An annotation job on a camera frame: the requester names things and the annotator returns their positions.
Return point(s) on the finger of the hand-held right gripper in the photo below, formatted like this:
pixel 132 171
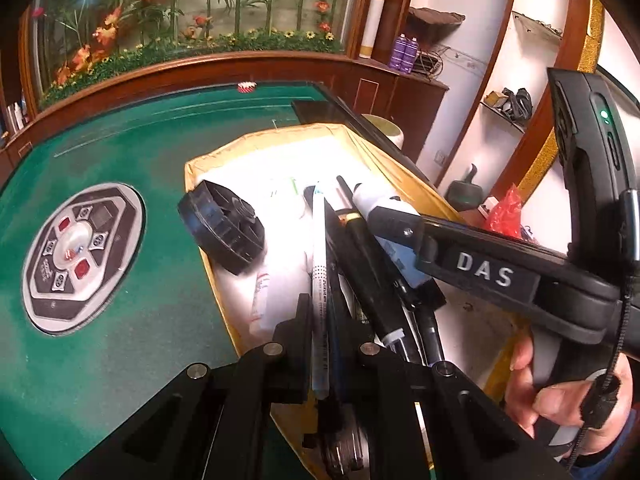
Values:
pixel 395 222
pixel 402 265

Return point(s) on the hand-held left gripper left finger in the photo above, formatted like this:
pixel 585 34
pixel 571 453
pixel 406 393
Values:
pixel 295 350

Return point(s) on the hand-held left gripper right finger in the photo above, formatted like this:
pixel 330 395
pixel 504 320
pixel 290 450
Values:
pixel 360 375

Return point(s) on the small white cup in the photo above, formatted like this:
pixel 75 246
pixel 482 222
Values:
pixel 372 197

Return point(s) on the white plastic bottle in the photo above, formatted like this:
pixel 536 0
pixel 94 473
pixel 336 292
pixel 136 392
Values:
pixel 260 310

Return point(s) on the thick black marker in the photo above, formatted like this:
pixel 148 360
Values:
pixel 340 260

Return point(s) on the white pen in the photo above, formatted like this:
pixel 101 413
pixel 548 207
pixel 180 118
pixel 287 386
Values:
pixel 320 285

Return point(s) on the white tray yellow taped rim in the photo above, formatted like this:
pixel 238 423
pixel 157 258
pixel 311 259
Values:
pixel 480 325

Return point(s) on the person's right hand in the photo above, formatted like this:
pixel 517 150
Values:
pixel 555 410

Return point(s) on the dark green kettle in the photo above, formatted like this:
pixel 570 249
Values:
pixel 465 195

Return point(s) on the white green stool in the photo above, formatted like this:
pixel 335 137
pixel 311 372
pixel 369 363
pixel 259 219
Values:
pixel 387 135

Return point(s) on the red plastic bag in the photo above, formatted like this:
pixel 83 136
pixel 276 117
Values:
pixel 505 215

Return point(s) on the small white bottle green print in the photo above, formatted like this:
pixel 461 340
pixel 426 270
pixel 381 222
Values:
pixel 285 200

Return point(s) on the wooden sideboard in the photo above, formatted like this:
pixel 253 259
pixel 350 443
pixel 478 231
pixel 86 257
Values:
pixel 375 85

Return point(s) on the black plastic wheel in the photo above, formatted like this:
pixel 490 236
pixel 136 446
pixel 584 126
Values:
pixel 220 230

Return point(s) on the white roll yellow band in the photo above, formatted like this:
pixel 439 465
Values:
pixel 375 20

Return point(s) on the mahjong table control panel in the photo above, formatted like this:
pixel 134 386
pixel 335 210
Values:
pixel 55 285

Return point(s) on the flower mural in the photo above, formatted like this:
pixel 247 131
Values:
pixel 200 0

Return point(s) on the white spray bottle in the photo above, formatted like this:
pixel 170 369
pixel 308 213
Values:
pixel 17 117

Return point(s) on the gold arched frame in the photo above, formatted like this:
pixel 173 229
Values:
pixel 545 160

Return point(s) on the wall shelf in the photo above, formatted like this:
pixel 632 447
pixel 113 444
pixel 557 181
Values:
pixel 505 115
pixel 537 27

